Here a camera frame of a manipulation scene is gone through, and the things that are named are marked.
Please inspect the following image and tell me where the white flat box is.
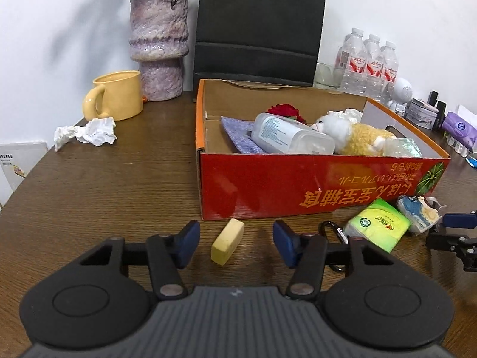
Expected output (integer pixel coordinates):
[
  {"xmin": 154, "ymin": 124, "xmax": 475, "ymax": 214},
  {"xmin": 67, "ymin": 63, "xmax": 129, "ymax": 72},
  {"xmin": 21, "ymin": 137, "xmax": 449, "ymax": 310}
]
[{"xmin": 0, "ymin": 141, "xmax": 48, "ymax": 206}]

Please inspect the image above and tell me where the green tissue packet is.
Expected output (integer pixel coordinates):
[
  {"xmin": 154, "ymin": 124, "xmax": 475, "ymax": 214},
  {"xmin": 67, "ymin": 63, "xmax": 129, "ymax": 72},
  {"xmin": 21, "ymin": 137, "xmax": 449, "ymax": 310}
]
[{"xmin": 342, "ymin": 198, "xmax": 411, "ymax": 253}]

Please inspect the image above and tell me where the purple drawstring pouch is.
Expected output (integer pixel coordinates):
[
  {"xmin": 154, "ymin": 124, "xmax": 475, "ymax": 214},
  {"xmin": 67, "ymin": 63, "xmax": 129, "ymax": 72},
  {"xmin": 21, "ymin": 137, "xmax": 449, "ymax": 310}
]
[{"xmin": 220, "ymin": 115, "xmax": 269, "ymax": 154}]

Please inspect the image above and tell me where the white robot figurine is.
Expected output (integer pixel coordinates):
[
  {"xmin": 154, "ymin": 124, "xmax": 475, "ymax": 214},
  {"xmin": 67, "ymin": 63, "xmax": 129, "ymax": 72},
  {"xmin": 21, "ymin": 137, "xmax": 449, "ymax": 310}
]
[{"xmin": 385, "ymin": 78, "xmax": 414, "ymax": 116}]

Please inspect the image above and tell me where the white and yellow plush alpaca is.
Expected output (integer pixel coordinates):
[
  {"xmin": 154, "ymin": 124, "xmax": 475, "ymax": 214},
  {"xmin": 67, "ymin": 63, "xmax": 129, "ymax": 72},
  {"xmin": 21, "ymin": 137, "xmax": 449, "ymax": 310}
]
[{"xmin": 311, "ymin": 110, "xmax": 397, "ymax": 156}]

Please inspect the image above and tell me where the small grey box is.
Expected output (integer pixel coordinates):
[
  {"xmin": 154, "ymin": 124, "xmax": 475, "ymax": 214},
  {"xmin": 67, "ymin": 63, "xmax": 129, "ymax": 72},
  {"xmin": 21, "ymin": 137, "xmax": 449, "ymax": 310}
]
[{"xmin": 405, "ymin": 98, "xmax": 439, "ymax": 131}]

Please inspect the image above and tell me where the black paper bag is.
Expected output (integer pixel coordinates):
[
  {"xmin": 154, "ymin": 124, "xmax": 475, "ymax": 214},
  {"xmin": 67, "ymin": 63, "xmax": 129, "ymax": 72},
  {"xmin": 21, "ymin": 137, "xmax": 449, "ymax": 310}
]
[{"xmin": 192, "ymin": 0, "xmax": 329, "ymax": 94}]

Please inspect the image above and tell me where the iridescent plastic bag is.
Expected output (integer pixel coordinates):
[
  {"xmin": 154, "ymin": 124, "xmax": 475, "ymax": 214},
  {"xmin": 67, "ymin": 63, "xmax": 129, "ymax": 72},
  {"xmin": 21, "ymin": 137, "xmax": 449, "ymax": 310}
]
[{"xmin": 382, "ymin": 137, "xmax": 423, "ymax": 158}]

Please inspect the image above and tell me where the yellow mug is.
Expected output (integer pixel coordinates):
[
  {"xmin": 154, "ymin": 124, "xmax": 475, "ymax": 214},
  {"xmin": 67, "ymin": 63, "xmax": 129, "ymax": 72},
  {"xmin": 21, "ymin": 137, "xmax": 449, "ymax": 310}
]
[{"xmin": 82, "ymin": 70, "xmax": 144, "ymax": 122}]

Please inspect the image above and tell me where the purple tissue pack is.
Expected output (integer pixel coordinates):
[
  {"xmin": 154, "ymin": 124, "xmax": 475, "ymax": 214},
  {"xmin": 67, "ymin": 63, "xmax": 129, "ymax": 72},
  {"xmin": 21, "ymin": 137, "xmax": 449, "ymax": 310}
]
[{"xmin": 442, "ymin": 105, "xmax": 477, "ymax": 149}]

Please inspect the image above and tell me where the blue and white packet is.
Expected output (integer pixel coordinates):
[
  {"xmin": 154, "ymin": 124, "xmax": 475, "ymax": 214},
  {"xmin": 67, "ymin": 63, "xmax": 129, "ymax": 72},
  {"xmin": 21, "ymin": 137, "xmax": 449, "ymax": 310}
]
[{"xmin": 396, "ymin": 195, "xmax": 444, "ymax": 236}]

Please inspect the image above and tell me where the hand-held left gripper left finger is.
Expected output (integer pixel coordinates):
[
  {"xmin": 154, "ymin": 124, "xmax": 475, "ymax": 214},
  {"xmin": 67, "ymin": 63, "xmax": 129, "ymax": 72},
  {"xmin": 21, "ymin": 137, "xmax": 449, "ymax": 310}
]
[{"xmin": 78, "ymin": 220, "xmax": 202, "ymax": 301}]

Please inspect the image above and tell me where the red artificial rose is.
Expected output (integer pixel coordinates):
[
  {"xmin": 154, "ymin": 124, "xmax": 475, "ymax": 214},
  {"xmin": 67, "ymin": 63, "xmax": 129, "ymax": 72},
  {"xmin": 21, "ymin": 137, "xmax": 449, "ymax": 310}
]
[{"xmin": 267, "ymin": 103, "xmax": 308, "ymax": 125}]

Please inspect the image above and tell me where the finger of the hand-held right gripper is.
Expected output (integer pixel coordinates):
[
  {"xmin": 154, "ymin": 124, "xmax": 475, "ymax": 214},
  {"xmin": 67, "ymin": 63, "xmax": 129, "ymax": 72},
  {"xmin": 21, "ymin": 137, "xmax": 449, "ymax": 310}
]
[
  {"xmin": 443, "ymin": 212, "xmax": 477, "ymax": 229},
  {"xmin": 427, "ymin": 232, "xmax": 477, "ymax": 272}
]

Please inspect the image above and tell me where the clear plastic swab container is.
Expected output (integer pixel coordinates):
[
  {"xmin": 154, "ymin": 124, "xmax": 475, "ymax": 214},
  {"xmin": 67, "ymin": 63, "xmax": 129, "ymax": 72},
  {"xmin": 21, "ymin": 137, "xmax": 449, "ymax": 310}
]
[{"xmin": 250, "ymin": 112, "xmax": 336, "ymax": 155}]

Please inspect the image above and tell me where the purple ceramic vase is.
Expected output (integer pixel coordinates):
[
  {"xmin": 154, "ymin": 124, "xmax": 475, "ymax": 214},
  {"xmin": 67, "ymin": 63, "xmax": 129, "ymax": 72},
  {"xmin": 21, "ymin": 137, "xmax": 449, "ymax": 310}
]
[{"xmin": 128, "ymin": 0, "xmax": 190, "ymax": 102}]

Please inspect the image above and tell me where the clear plastic vial strip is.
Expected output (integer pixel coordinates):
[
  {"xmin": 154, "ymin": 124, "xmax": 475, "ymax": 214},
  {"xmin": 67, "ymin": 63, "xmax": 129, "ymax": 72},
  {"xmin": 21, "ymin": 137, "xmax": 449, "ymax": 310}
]
[{"xmin": 445, "ymin": 134, "xmax": 472, "ymax": 157}]

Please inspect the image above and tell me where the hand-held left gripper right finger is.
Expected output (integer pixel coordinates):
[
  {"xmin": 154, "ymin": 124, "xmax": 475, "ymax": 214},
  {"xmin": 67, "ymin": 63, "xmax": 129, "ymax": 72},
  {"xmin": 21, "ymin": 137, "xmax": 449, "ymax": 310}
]
[{"xmin": 272, "ymin": 220, "xmax": 399, "ymax": 301}]

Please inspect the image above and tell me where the red cardboard box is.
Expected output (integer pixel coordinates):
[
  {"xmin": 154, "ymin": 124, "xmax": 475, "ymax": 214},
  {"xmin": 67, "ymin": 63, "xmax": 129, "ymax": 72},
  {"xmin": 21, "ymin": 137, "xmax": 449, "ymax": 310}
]
[{"xmin": 194, "ymin": 78, "xmax": 451, "ymax": 221}]

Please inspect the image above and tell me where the yellow eraser block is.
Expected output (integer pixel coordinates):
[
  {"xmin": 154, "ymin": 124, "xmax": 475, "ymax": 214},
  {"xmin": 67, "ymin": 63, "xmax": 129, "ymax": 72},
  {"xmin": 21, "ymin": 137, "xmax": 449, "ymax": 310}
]
[{"xmin": 210, "ymin": 218, "xmax": 246, "ymax": 267}]

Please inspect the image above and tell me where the black carabiner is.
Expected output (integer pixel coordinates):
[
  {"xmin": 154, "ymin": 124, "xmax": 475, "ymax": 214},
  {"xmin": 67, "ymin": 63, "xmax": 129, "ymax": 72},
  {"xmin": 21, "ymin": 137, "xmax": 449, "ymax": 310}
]
[{"xmin": 318, "ymin": 221, "xmax": 353, "ymax": 274}]

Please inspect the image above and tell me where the clear glass cup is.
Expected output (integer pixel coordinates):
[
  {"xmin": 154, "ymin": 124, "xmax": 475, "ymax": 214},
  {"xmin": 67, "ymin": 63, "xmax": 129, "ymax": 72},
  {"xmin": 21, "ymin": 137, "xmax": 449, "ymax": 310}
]
[{"xmin": 314, "ymin": 61, "xmax": 341, "ymax": 91}]

